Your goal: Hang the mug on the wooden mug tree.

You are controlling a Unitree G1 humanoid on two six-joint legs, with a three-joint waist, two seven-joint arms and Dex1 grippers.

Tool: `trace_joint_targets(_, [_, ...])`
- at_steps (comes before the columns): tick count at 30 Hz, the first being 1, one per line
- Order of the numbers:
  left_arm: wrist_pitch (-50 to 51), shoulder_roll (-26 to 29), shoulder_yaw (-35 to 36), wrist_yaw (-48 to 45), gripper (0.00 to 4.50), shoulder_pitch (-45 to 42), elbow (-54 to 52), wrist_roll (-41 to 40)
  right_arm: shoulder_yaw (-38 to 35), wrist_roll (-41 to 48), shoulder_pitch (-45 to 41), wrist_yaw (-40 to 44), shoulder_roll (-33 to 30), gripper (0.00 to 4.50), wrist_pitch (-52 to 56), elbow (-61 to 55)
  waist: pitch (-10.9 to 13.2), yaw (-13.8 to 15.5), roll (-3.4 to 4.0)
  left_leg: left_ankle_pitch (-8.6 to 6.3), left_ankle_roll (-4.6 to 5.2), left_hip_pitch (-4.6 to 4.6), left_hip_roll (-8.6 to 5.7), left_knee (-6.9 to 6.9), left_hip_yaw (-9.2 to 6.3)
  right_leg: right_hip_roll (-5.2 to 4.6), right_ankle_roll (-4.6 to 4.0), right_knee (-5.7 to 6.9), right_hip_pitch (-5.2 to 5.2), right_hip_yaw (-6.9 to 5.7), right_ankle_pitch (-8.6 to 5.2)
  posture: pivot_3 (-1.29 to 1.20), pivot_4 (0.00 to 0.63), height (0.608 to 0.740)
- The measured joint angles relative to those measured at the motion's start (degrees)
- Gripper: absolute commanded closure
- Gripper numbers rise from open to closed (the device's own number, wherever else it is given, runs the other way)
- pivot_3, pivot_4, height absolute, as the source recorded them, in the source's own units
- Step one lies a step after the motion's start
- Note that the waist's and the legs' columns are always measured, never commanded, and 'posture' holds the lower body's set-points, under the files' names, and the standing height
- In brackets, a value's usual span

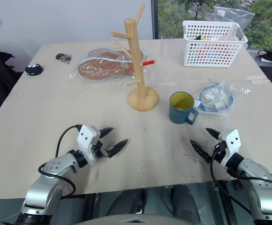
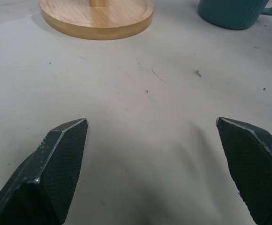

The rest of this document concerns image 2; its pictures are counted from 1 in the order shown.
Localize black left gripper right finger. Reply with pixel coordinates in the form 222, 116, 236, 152
215, 117, 272, 225

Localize round wooden stand base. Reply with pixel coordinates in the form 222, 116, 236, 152
39, 0, 154, 41

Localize teal ribbed mug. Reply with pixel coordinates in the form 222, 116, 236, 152
197, 0, 272, 30

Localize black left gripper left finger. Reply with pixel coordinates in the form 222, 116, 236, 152
0, 118, 89, 225

